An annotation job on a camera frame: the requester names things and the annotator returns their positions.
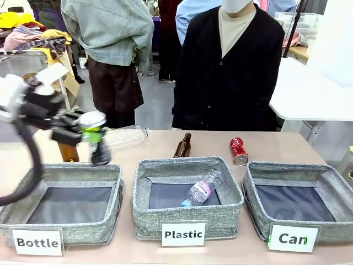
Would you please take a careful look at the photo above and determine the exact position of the white Bottle label sign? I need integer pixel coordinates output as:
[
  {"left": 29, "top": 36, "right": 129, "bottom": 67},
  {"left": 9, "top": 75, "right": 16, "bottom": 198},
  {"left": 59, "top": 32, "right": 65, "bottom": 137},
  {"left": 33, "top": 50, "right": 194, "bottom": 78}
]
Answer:
[{"left": 11, "top": 228, "right": 65, "bottom": 257}]

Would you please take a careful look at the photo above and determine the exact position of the plastic bottle with pink label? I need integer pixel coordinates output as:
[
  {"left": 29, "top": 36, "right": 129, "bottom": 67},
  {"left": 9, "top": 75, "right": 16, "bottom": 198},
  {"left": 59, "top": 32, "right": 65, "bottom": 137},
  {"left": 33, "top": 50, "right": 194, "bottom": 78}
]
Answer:
[{"left": 180, "top": 171, "right": 222, "bottom": 208}]

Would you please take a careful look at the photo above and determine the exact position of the clear plastic storage box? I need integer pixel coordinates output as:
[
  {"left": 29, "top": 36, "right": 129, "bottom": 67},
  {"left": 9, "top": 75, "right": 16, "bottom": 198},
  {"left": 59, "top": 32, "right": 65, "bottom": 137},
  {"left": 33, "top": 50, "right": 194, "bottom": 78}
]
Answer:
[{"left": 274, "top": 11, "right": 324, "bottom": 46}]

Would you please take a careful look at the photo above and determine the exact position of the person in denim jacket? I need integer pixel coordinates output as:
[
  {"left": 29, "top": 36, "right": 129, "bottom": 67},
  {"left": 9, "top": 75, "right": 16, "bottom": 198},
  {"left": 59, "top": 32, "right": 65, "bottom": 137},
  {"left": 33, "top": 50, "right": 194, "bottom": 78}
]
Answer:
[{"left": 60, "top": 0, "right": 155, "bottom": 129}]

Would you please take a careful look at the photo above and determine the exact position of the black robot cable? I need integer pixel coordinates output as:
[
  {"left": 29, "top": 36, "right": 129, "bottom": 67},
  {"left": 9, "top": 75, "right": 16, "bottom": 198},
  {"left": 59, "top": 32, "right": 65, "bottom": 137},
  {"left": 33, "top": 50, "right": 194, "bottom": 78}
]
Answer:
[{"left": 0, "top": 106, "right": 44, "bottom": 207}]

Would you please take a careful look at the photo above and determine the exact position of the black slanted pole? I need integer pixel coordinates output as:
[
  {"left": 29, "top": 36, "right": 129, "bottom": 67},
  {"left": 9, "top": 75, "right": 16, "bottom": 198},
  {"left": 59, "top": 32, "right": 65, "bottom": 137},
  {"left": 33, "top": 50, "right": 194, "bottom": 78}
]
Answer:
[{"left": 282, "top": 0, "right": 304, "bottom": 59}]

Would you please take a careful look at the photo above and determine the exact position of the white face mask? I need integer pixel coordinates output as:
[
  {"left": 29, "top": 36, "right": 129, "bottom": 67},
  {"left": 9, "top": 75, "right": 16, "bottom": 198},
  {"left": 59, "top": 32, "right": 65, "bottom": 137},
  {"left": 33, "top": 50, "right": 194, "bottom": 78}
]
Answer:
[{"left": 221, "top": 0, "right": 254, "bottom": 14}]

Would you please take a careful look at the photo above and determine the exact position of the person in black cardigan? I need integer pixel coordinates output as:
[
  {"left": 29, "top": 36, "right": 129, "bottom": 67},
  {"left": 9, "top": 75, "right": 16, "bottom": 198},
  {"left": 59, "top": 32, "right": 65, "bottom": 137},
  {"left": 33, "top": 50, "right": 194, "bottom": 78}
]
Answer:
[{"left": 172, "top": 0, "right": 286, "bottom": 133}]

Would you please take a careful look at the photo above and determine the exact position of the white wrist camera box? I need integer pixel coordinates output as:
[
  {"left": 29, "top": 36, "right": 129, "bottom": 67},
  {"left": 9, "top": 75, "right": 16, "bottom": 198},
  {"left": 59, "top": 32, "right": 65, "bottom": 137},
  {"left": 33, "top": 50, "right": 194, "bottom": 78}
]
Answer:
[{"left": 35, "top": 62, "right": 70, "bottom": 95}]

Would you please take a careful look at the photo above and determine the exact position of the crushed red can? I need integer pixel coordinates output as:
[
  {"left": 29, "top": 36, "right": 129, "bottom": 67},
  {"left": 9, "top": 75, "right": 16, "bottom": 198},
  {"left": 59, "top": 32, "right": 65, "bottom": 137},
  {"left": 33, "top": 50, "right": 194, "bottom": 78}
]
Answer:
[{"left": 229, "top": 137, "right": 250, "bottom": 166}]

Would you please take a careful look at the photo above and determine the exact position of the person in blue shirt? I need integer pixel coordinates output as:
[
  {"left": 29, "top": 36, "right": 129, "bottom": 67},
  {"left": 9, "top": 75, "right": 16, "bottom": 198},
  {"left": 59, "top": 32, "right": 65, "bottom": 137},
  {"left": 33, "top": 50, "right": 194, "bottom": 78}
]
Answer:
[{"left": 175, "top": 0, "right": 222, "bottom": 47}]

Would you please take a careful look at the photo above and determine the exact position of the white Plastic label sign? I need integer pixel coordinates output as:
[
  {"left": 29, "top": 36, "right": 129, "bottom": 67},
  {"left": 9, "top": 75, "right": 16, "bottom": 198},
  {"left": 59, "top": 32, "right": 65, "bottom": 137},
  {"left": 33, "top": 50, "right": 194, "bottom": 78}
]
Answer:
[{"left": 161, "top": 221, "right": 207, "bottom": 247}]

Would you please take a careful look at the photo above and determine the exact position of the large brown glass bottle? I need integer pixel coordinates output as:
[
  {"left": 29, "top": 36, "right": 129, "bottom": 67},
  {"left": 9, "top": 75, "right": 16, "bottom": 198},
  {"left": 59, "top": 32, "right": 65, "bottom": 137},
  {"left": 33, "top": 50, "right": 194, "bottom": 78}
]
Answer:
[{"left": 58, "top": 141, "right": 81, "bottom": 163}]

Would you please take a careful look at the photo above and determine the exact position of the clear empty plastic bottle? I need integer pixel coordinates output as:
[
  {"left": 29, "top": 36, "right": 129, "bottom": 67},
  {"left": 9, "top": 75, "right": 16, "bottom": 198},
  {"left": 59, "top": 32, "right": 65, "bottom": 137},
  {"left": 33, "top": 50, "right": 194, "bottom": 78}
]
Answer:
[{"left": 104, "top": 124, "right": 151, "bottom": 156}]

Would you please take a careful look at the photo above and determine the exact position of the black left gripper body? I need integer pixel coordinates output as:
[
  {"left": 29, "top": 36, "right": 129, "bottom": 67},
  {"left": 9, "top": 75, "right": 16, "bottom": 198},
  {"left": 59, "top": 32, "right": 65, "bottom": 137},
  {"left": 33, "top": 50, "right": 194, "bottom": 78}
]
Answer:
[{"left": 24, "top": 88, "right": 83, "bottom": 146}]

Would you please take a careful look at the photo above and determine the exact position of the white Can label sign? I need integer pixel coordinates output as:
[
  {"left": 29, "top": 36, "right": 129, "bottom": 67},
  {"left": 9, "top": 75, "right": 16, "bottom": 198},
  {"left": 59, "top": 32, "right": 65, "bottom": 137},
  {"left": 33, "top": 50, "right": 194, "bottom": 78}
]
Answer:
[{"left": 267, "top": 224, "right": 320, "bottom": 253}]

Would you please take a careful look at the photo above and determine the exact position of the silver metal can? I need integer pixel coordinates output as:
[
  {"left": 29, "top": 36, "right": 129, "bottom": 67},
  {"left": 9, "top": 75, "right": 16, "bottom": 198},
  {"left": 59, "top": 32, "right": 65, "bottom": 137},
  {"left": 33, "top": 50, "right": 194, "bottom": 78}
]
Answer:
[{"left": 78, "top": 110, "right": 108, "bottom": 131}]

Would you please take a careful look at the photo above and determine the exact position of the white side table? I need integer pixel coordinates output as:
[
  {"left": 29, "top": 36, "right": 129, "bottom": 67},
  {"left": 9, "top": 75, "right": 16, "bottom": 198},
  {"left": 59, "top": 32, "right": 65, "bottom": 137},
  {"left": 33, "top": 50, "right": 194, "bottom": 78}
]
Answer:
[{"left": 269, "top": 56, "right": 353, "bottom": 133}]

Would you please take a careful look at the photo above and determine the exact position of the grey fabric basket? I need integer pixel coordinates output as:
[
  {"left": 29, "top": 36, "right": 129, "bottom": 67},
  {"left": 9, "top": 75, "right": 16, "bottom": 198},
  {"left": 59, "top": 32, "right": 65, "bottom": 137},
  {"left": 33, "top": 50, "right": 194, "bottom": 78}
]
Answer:
[
  {"left": 241, "top": 161, "right": 353, "bottom": 244},
  {"left": 132, "top": 156, "right": 245, "bottom": 241},
  {"left": 0, "top": 162, "right": 124, "bottom": 247}
]

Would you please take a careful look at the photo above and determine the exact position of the pile of colourful clothes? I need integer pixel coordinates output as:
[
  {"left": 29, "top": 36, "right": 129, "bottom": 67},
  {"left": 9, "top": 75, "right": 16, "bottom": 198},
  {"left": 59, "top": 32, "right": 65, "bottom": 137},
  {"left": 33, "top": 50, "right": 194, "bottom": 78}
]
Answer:
[{"left": 0, "top": 10, "right": 73, "bottom": 60}]

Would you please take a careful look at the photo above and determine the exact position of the wooden desk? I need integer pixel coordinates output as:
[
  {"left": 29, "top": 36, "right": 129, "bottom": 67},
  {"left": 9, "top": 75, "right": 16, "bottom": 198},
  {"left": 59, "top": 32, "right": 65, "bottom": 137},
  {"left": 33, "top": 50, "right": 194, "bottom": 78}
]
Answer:
[{"left": 286, "top": 46, "right": 310, "bottom": 66}]

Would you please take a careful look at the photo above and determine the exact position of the small brown glass bottle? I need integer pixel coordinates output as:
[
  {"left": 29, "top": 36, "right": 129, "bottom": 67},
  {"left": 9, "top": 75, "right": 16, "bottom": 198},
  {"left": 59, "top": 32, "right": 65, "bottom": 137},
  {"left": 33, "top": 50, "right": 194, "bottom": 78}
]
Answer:
[{"left": 173, "top": 132, "right": 192, "bottom": 158}]

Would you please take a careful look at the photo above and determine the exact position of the person in dark red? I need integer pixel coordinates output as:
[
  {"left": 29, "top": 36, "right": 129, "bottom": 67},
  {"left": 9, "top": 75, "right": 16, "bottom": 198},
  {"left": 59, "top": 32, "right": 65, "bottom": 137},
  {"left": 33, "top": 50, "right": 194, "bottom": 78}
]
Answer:
[{"left": 158, "top": 0, "right": 183, "bottom": 83}]

